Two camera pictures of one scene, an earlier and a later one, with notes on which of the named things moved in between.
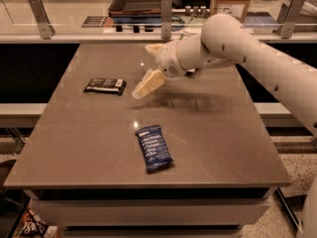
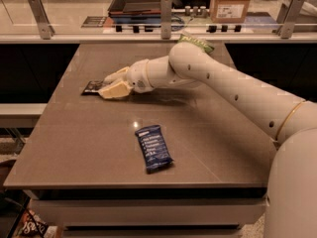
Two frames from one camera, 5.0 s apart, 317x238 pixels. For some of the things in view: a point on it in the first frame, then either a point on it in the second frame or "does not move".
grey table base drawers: (154, 212) does not move
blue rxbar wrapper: (154, 148) does not move
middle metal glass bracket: (166, 16) does not move
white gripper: (167, 60) to (139, 75)
